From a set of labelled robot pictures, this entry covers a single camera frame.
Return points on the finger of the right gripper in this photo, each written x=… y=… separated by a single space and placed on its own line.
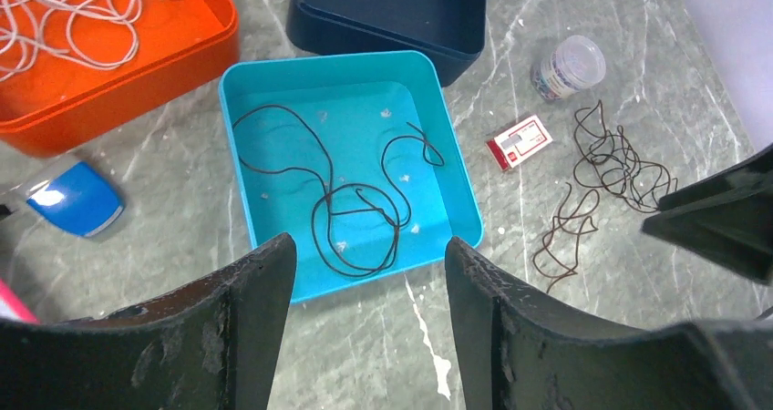
x=726 y=218

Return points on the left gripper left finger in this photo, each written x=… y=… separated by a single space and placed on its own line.
x=210 y=344

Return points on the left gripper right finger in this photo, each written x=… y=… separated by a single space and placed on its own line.
x=520 y=348

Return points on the blue whiteboard eraser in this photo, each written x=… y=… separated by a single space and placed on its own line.
x=73 y=196

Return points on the red white small box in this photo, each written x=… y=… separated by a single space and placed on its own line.
x=517 y=142

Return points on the pink framed whiteboard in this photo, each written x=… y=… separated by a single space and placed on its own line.
x=12 y=308

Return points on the clear paperclip container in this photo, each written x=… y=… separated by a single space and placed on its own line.
x=575 y=65

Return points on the light blue plastic box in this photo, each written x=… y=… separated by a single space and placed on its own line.
x=355 y=157

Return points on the orange plastic box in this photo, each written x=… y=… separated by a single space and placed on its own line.
x=57 y=105

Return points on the dark blue plastic box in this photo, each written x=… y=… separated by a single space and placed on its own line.
x=451 y=33

